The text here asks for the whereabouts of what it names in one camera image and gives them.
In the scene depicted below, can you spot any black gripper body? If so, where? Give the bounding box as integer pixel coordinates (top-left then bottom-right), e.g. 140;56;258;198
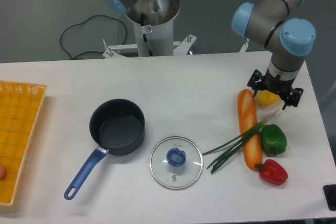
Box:
261;73;293;98

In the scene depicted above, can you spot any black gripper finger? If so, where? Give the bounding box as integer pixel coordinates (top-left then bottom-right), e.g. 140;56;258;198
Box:
247;69;266;97
279;87;304;110

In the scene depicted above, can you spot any green onion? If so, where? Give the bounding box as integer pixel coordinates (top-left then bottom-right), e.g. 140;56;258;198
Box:
202;109;279;174

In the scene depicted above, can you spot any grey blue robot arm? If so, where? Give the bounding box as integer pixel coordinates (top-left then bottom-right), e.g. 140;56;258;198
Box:
104;0;316;107

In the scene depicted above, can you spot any yellow bell pepper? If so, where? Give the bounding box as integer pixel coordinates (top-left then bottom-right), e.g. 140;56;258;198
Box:
256;90;280;108

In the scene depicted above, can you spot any green bell pepper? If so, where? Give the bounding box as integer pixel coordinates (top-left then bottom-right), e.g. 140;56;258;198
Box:
260;124;287;156

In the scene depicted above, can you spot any orange baguette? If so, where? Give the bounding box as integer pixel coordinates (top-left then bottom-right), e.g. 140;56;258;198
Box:
237;89;263;172

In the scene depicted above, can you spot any red bell pepper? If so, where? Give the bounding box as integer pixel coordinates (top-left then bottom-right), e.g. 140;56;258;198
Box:
255;159;288;186

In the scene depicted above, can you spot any black corner object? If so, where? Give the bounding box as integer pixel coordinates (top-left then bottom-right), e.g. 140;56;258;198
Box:
323;184;336;211

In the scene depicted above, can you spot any glass pot lid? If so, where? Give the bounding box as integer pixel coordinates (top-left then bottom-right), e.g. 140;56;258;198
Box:
149;136;204;190

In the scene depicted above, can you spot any yellow woven basket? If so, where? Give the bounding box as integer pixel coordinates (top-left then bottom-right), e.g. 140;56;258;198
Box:
1;81;47;206

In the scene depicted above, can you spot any orange item in basket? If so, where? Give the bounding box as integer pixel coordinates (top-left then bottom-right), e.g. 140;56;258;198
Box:
0;163;7;180

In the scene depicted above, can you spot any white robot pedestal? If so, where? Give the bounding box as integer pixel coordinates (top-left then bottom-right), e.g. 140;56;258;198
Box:
104;0;197;57

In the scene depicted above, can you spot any dark saucepan blue handle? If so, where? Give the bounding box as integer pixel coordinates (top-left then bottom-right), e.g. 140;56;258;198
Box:
64;99;145;200

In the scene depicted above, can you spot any black cable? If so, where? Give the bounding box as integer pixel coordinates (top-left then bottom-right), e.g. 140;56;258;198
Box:
59;14;128;60

